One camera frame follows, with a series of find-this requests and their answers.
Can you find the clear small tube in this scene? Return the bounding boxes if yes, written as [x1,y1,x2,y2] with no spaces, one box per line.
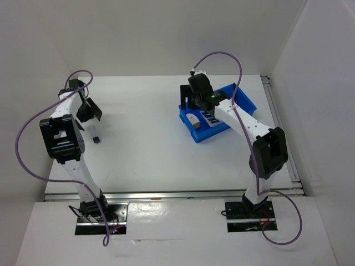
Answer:
[88,125,100,144]

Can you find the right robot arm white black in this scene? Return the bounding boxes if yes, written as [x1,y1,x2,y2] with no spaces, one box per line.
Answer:
[180,71,288,217]

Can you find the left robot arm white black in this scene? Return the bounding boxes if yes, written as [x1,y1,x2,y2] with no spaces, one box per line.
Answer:
[39,79,110,222]

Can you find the blue plastic divided bin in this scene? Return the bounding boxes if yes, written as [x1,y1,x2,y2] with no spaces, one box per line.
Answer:
[179,83,257,143]

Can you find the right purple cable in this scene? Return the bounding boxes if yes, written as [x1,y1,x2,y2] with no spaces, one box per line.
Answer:
[190,52,303,246]

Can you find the aluminium rail front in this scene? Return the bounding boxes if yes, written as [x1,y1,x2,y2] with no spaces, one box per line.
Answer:
[44,188,249,202]

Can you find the aluminium rail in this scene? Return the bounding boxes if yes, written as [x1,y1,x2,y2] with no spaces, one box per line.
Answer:
[260,75,305,196]
[44,188,249,202]

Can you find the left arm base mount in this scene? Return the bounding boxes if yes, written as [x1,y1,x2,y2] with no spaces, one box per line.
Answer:
[69,203,128,236]

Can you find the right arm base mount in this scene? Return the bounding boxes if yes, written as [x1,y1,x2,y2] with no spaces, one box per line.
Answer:
[221,201,277,233]

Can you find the aluminium rail right side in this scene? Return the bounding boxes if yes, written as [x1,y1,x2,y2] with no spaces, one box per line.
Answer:
[260,75,305,196]

